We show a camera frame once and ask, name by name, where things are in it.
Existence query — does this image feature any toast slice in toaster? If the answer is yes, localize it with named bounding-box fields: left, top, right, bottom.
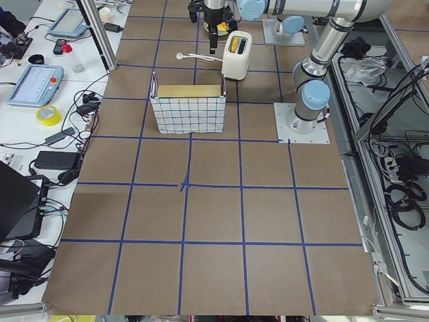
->
left=230, top=36, right=239, bottom=53

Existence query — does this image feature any white two-slot toaster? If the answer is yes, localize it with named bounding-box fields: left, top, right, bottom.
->
left=222, top=31, right=252, bottom=81

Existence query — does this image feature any white toaster power cable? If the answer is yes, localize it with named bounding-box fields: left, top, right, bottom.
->
left=176, top=52, right=225, bottom=64

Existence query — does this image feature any wire basket with wooden shelf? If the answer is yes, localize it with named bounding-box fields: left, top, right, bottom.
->
left=150, top=72, right=227, bottom=134

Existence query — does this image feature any golden pastry on plate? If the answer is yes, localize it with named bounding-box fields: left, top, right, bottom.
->
left=217, top=22, right=228, bottom=34

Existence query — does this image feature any yellow tape roll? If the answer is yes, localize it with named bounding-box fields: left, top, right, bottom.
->
left=36, top=105, right=61, bottom=127

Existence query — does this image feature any black power adapter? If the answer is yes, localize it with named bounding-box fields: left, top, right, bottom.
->
left=34, top=151, right=78, bottom=170

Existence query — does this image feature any pale green plate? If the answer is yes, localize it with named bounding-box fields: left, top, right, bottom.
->
left=217, top=20, right=237, bottom=36

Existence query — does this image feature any clear bottle red cap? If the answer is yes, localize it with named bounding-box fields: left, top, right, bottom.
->
left=62, top=40, right=85, bottom=73

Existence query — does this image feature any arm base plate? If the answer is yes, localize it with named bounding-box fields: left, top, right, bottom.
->
left=273, top=103, right=330, bottom=144
left=262, top=15, right=305, bottom=46

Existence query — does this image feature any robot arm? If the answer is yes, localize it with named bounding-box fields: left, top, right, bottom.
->
left=188, top=1, right=304, bottom=55
left=237, top=0, right=393, bottom=135

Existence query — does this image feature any aluminium frame post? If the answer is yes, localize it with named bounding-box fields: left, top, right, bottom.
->
left=76, top=0, right=117, bottom=72

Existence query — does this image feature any blue teach pendant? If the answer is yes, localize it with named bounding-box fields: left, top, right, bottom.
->
left=7, top=64, right=64, bottom=107
left=47, top=8, right=87, bottom=38

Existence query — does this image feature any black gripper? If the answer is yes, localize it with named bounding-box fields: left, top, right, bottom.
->
left=189, top=8, right=238, bottom=54
left=188, top=0, right=233, bottom=13

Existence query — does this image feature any black laptop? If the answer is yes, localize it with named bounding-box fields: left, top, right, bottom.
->
left=1, top=162, right=48, bottom=242

